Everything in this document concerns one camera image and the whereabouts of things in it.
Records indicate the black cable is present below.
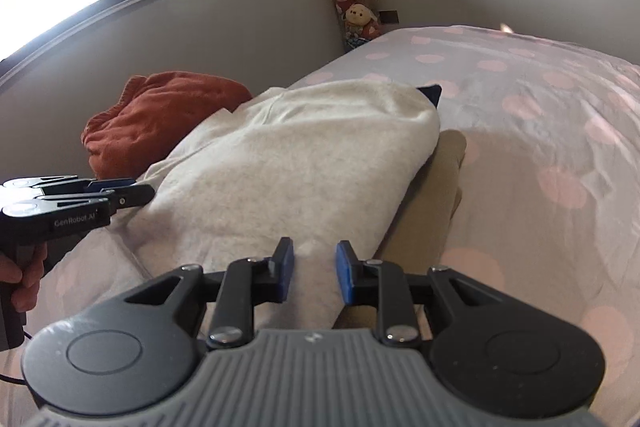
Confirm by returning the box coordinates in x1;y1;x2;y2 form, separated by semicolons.
0;331;37;384

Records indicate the white pink-dotted bed cover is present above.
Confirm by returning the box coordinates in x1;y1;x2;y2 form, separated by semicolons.
0;25;640;427

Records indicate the khaki folded garment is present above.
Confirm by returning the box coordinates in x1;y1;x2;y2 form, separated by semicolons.
332;129;469;330

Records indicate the person's left hand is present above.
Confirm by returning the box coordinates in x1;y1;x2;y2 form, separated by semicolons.
0;242;49;314

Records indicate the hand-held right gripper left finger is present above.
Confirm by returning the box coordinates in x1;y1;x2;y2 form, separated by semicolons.
125;237;295;350

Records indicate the cream printed sweatshirt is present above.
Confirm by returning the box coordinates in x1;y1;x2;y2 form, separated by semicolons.
134;79;444;334

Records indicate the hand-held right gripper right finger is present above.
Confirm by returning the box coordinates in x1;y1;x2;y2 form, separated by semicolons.
335;239;493;349

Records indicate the rust orange garment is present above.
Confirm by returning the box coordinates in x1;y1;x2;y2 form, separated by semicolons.
81;70;254;180

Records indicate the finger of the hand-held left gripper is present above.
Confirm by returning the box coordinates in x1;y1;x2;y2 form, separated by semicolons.
40;175;140;196
42;184;156;214

